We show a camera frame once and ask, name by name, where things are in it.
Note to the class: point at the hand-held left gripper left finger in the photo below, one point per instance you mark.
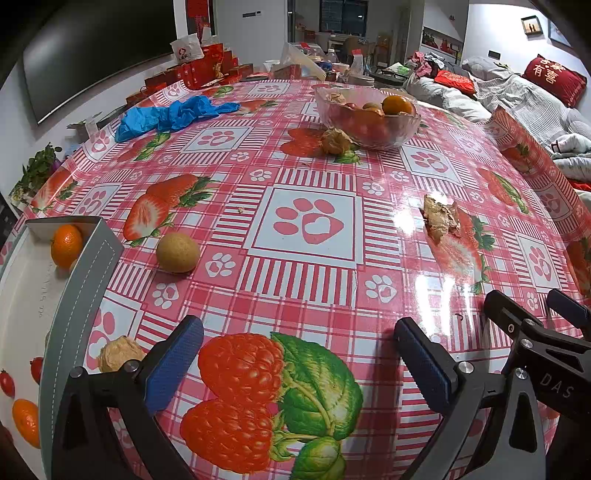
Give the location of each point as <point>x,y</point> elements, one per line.
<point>175,364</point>

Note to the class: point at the red embroidered pillow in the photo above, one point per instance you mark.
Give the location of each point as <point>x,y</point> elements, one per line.
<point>556,81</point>

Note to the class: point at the clear glass bowl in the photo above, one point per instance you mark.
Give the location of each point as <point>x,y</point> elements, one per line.
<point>401,131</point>

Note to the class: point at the dry papery husk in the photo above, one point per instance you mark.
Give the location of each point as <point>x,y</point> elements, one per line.
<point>441,217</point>

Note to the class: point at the white gift bag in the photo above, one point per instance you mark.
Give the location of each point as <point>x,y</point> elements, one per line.
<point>187,50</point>

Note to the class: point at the open cardboard box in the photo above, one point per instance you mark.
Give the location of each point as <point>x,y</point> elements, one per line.
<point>85,125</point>

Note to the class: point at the red strawberry print tablecloth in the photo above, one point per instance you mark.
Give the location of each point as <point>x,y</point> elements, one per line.
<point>304,286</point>

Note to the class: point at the clear plastic bag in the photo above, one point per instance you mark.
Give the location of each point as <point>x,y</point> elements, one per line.
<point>300,59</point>

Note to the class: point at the dark window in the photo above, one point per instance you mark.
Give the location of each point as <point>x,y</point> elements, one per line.
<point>344,16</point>

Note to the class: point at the grey blanket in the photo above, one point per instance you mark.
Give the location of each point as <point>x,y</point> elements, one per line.
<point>508,92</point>

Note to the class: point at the small picture frame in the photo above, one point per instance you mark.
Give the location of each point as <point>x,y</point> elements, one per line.
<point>557,33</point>
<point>531,25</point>

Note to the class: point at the blue plastic bag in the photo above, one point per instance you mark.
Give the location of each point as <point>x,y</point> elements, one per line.
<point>175,115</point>

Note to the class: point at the orange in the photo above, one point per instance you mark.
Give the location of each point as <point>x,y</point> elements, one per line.
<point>67,244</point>
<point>396,105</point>
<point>25,422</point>

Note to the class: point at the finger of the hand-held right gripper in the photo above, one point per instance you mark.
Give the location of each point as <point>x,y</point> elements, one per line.
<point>505,311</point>
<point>570,307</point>

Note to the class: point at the red wall banner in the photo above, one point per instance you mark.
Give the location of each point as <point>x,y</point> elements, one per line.
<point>199,9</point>

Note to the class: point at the brown kiwi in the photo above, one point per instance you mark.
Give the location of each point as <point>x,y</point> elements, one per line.
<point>178,253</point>

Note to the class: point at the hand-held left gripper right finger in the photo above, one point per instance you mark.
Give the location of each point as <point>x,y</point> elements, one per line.
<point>422,362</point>

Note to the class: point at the framed wall picture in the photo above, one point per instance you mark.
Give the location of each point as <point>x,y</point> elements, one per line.
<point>442,41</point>

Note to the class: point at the husked ground cherry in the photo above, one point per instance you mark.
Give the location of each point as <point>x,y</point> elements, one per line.
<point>120,355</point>
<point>334,141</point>

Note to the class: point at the red cushion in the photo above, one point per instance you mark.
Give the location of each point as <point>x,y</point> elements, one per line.
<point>455,82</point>

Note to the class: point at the green potted plant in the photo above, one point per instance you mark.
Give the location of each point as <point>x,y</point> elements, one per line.
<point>39,170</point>

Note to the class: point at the grey rectangular tray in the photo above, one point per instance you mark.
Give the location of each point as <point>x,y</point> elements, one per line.
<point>78,300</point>

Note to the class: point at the stack of red gift boxes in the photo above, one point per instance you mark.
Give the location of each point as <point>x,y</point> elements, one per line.
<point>203,69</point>

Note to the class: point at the black wall television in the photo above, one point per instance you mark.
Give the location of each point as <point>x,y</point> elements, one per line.
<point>92,50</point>

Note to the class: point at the small red tomato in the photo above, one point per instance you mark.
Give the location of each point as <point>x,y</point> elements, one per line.
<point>7,383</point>

